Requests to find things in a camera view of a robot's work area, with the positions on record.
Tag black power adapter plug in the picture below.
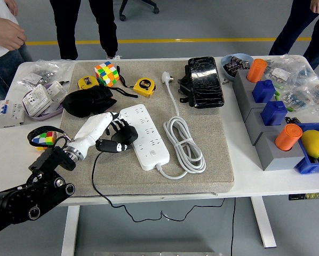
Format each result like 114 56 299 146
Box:
111 124 138 146

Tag black office chair base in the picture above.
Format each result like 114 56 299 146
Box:
118 0 160 22

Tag dark cylindrical capacitors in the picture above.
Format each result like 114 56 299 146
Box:
225 55 252 75

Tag large white socket panel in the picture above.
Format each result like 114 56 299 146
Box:
22 84 53 118

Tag white circuit breaker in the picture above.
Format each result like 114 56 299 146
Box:
0 100 26 130

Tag small white socket panel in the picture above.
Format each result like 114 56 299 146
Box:
46 79 67 103

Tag blue plastic bin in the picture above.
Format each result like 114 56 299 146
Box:
294 122 319 175

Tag grey-brown mat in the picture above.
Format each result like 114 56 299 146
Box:
53 60 235 199

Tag black cloth pouch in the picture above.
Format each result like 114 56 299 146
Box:
62 85 118 118

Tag thin black adapter cord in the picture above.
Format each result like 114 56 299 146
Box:
91 151 226 222

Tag yellow lemon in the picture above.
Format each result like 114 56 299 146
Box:
300 130 319 159

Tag small colourful puzzle cube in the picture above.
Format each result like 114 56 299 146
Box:
31 131 58 151

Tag orange cylinder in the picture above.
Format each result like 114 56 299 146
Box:
275 123 304 152
246 58 268 83

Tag clear bag of metal parts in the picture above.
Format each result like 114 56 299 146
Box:
20 60 74 87

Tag small yellow tape measure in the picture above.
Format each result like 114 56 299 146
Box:
77 76 99 90

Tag glossy black case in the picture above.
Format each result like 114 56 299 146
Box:
187 56 226 109

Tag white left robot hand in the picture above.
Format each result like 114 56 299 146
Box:
73 111 133 162

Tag person's right hand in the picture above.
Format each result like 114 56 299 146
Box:
0 22 27 51

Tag clear bag with white label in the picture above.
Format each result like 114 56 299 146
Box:
265 54 319 87

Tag black table control panel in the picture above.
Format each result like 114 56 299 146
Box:
288 191 319 202

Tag blue block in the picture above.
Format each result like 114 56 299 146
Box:
260 100 288 126
252 79 277 104

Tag white table leg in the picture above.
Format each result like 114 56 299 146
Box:
61 205 81 256
250 196 277 249

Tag black lanyard strap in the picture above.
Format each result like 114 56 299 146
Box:
106 65 138 99

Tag black folding holder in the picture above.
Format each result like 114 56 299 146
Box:
177 65 194 103

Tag white power strip cable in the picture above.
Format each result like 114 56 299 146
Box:
155 71 207 180

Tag black hanging cable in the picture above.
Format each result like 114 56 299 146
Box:
230 197 236 256

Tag clear bag of blue parts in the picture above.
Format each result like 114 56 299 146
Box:
281 85 316 113

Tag large colourful puzzle cube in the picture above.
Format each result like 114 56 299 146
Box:
94 61 120 87

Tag grey block base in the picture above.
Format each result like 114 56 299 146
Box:
255 130 309 171
239 85 269 123
233 69 258 101
246 106 287 146

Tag person's left hand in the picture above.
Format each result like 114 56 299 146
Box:
4 0 19 16

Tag light blue bowl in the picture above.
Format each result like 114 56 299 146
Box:
220 53 254 82

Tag white power strip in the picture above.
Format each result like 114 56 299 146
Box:
120 103 171 171

